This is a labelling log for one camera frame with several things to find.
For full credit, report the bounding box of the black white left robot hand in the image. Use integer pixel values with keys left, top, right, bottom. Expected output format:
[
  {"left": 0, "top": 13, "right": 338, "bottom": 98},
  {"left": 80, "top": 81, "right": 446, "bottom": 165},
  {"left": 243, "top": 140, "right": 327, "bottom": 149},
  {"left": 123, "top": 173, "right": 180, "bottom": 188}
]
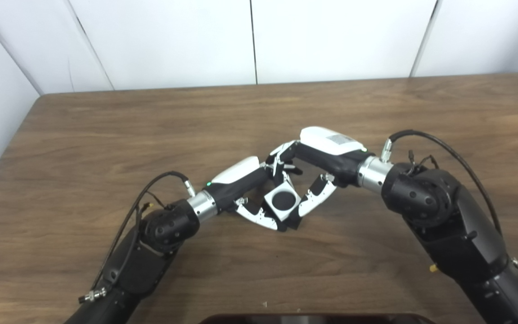
[{"left": 207, "top": 155, "right": 302, "bottom": 232}]

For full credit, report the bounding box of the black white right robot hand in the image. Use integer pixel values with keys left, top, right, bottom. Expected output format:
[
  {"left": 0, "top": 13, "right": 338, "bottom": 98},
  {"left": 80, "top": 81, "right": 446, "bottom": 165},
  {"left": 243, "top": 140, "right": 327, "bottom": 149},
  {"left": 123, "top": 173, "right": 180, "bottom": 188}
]
[{"left": 266, "top": 126, "right": 367, "bottom": 228}]

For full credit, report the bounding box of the white square piece with hole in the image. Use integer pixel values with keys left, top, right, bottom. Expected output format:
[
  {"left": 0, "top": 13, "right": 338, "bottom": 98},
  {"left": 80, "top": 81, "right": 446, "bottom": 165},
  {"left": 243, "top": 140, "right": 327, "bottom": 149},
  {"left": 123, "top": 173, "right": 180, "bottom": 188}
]
[{"left": 263, "top": 187, "right": 300, "bottom": 222}]

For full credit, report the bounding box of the black peg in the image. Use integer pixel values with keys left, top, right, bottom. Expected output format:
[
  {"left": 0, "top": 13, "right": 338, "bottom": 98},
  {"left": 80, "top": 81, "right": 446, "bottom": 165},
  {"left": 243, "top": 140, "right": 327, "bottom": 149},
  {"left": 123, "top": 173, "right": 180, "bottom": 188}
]
[{"left": 272, "top": 190, "right": 302, "bottom": 230}]

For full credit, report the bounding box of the thin left arm wire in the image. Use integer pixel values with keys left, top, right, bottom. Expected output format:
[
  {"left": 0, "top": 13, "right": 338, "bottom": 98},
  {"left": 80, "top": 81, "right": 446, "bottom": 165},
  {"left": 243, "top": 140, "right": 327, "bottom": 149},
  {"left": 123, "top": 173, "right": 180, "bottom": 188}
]
[{"left": 135, "top": 191, "right": 167, "bottom": 225}]

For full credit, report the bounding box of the thin arm wire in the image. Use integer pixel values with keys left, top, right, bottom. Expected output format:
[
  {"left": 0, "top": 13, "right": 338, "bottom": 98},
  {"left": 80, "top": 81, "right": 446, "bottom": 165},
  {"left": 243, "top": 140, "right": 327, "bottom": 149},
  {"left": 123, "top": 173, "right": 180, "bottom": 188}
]
[
  {"left": 135, "top": 191, "right": 167, "bottom": 225},
  {"left": 406, "top": 151, "right": 439, "bottom": 174}
]

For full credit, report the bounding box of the thin right arm wire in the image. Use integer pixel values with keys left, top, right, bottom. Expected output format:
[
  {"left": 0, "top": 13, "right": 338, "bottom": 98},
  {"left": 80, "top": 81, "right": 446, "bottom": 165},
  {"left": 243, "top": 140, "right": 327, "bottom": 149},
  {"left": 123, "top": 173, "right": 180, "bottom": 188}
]
[{"left": 406, "top": 151, "right": 439, "bottom": 174}]

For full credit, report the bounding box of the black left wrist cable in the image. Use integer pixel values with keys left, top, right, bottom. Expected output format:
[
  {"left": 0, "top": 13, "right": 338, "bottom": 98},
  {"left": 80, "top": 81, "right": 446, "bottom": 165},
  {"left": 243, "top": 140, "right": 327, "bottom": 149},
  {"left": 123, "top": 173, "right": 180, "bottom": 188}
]
[{"left": 78, "top": 171, "right": 196, "bottom": 304}]

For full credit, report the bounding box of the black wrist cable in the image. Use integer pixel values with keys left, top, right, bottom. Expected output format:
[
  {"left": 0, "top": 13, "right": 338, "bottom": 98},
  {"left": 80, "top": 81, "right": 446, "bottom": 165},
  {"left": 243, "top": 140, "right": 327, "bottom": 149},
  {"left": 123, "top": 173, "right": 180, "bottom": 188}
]
[
  {"left": 78, "top": 171, "right": 196, "bottom": 304},
  {"left": 380, "top": 130, "right": 518, "bottom": 279}
]

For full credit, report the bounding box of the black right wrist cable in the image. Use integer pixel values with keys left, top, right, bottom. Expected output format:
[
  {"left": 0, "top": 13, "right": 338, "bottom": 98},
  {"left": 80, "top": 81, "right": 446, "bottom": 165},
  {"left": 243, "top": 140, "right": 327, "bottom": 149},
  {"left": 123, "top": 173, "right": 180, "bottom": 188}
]
[{"left": 380, "top": 130, "right": 518, "bottom": 279}]

